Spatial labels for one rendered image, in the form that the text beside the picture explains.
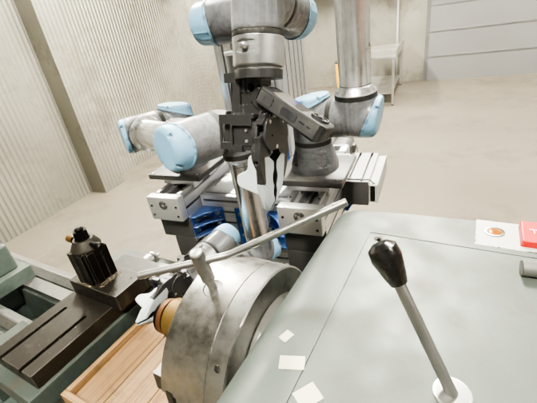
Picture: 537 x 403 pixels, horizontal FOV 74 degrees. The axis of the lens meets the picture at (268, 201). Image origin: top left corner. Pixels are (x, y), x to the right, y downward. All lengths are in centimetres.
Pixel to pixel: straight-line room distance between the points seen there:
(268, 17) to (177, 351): 50
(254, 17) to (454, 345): 47
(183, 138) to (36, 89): 377
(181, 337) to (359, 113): 71
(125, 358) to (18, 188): 346
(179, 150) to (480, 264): 62
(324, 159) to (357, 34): 36
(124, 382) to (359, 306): 67
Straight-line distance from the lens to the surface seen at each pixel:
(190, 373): 60
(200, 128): 86
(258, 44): 52
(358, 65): 99
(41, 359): 107
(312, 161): 109
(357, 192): 125
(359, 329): 48
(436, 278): 56
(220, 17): 68
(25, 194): 441
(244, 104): 55
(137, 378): 101
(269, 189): 54
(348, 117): 101
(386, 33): 824
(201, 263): 55
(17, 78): 446
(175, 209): 125
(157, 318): 80
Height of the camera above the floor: 161
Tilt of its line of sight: 27 degrees down
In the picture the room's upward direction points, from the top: 9 degrees counter-clockwise
